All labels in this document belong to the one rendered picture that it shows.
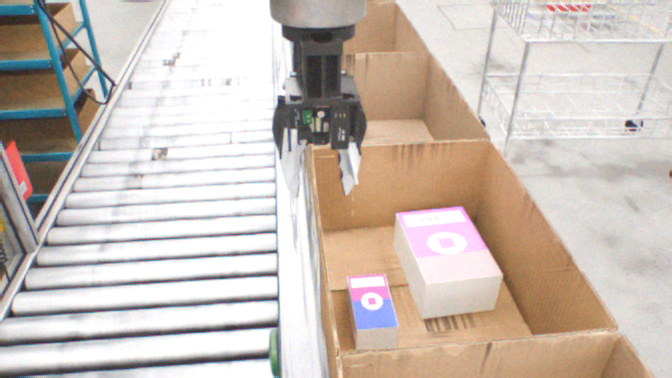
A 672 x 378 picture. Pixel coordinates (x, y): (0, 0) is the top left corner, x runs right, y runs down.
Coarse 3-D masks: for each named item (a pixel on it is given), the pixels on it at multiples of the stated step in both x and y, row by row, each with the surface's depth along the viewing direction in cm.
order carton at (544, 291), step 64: (320, 192) 87; (384, 192) 89; (448, 192) 90; (512, 192) 78; (320, 256) 66; (384, 256) 87; (512, 256) 79; (448, 320) 76; (512, 320) 76; (576, 320) 62
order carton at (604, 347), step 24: (552, 336) 53; (576, 336) 53; (600, 336) 53; (624, 336) 53; (336, 360) 51; (360, 360) 52; (384, 360) 52; (408, 360) 53; (432, 360) 53; (456, 360) 53; (480, 360) 54; (504, 360) 54; (528, 360) 55; (552, 360) 55; (576, 360) 55; (600, 360) 56; (624, 360) 53
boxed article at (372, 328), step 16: (352, 288) 75; (368, 288) 75; (384, 288) 75; (352, 304) 73; (368, 304) 72; (384, 304) 72; (352, 320) 73; (368, 320) 70; (384, 320) 70; (368, 336) 70; (384, 336) 70
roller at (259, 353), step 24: (168, 336) 91; (192, 336) 91; (216, 336) 91; (240, 336) 91; (264, 336) 91; (0, 360) 87; (24, 360) 87; (48, 360) 88; (72, 360) 88; (96, 360) 88; (120, 360) 88; (144, 360) 89; (168, 360) 89; (192, 360) 90; (216, 360) 90
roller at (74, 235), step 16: (112, 224) 116; (128, 224) 116; (144, 224) 116; (160, 224) 116; (176, 224) 116; (192, 224) 116; (208, 224) 116; (224, 224) 116; (240, 224) 116; (256, 224) 117; (272, 224) 117; (48, 240) 113; (64, 240) 113; (80, 240) 114; (96, 240) 114; (112, 240) 114; (128, 240) 115; (144, 240) 115
